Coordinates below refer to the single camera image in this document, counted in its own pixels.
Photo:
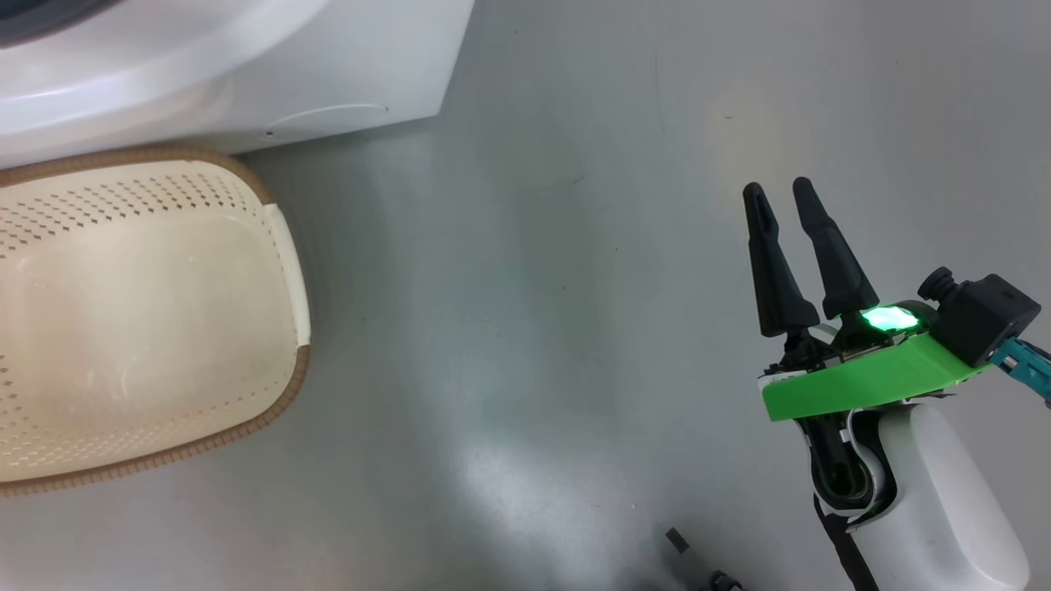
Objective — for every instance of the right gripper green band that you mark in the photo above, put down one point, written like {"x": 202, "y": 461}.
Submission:
{"x": 862, "y": 382}

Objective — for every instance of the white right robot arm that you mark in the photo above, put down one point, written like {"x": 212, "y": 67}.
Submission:
{"x": 944, "y": 509}

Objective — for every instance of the white washing machine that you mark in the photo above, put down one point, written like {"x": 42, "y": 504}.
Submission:
{"x": 345, "y": 57}

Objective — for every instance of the cream perforated laundry basket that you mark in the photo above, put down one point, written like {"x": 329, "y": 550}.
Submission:
{"x": 139, "y": 328}

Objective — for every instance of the small black flat piece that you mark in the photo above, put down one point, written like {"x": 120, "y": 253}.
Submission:
{"x": 677, "y": 539}

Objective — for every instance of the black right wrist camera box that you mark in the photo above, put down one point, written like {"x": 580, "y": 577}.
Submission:
{"x": 985, "y": 316}

